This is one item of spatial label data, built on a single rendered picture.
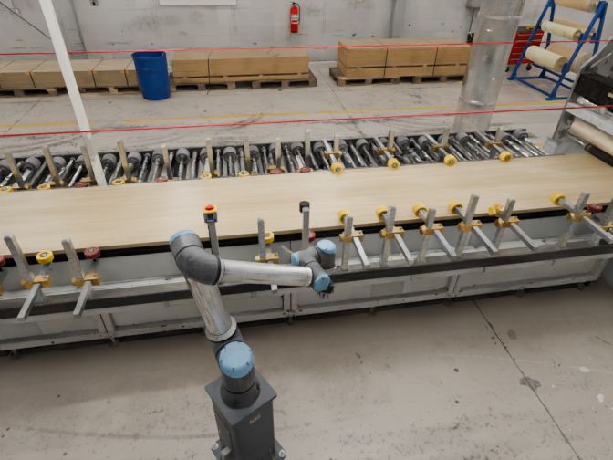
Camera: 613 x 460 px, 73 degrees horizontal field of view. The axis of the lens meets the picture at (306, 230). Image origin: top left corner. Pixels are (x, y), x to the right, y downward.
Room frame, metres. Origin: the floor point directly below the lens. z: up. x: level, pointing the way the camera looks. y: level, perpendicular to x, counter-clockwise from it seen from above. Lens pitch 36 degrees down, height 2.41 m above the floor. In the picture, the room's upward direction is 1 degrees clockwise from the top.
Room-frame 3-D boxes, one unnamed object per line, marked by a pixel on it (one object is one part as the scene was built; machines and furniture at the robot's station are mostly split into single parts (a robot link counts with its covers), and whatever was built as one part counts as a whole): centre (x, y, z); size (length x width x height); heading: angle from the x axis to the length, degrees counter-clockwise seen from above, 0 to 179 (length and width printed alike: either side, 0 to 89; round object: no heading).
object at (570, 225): (2.22, -1.72, 0.89); 0.03 x 0.03 x 0.48; 10
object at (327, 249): (1.56, -0.10, 1.14); 0.10 x 0.09 x 0.12; 117
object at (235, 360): (1.17, 0.31, 0.79); 0.17 x 0.15 x 0.18; 27
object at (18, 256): (1.63, 1.48, 0.92); 0.03 x 0.03 x 0.48; 10
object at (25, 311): (1.59, 1.43, 0.83); 0.43 x 0.03 x 0.04; 10
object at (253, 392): (1.16, 0.30, 0.65); 0.19 x 0.19 x 0.10
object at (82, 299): (1.63, 1.18, 0.81); 0.43 x 0.03 x 0.04; 10
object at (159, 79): (7.15, 2.62, 0.36); 0.59 x 0.57 x 0.73; 10
